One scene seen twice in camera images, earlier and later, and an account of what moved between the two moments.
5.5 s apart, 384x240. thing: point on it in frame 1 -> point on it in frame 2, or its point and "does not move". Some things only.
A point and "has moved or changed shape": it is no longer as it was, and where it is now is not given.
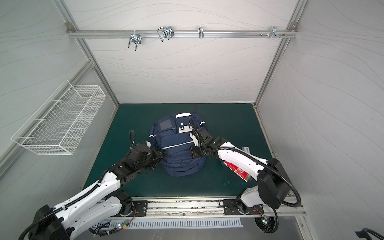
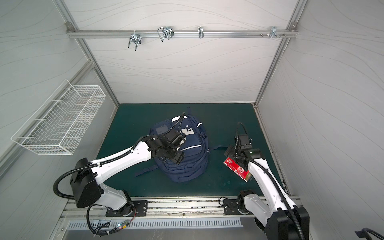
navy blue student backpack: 171,135 has moved or changed shape
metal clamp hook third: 201,33 does not move
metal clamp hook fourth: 273,32 does not move
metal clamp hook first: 136,38 does not move
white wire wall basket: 59,126 does not move
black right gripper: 199,135 -> 233,154
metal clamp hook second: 166,31 does not move
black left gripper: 157,156 -> 179,157
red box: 239,171 does not move
